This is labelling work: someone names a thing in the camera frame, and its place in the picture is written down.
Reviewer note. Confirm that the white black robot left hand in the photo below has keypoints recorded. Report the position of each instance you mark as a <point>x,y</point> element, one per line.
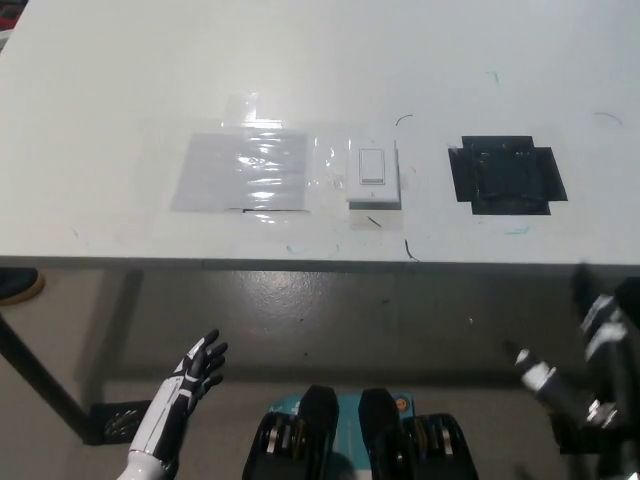
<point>186,376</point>

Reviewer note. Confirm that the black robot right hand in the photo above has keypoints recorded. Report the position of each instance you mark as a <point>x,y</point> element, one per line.
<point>542,377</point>

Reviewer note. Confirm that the white rocker wall switch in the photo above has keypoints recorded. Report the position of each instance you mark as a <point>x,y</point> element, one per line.
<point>373,171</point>

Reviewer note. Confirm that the black ribbed robot body block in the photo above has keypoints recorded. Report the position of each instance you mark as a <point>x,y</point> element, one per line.
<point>295,440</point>
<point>415,440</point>

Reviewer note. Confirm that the black table foot plate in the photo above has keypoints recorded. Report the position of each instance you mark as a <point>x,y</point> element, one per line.
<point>562,435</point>
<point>122,422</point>

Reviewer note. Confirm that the black metal table leg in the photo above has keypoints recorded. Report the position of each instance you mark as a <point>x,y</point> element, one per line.
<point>45,377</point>

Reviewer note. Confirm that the dark shoe with tan sole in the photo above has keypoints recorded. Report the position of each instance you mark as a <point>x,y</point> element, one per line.
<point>17,286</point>

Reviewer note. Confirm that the black tape square patch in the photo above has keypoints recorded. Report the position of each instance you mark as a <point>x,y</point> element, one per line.
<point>507,175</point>

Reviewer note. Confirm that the clear shiny tape film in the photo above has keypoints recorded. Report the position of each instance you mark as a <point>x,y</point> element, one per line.
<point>255,112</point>

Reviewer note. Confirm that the red dark background object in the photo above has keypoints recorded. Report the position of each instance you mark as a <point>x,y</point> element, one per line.
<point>7,20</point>

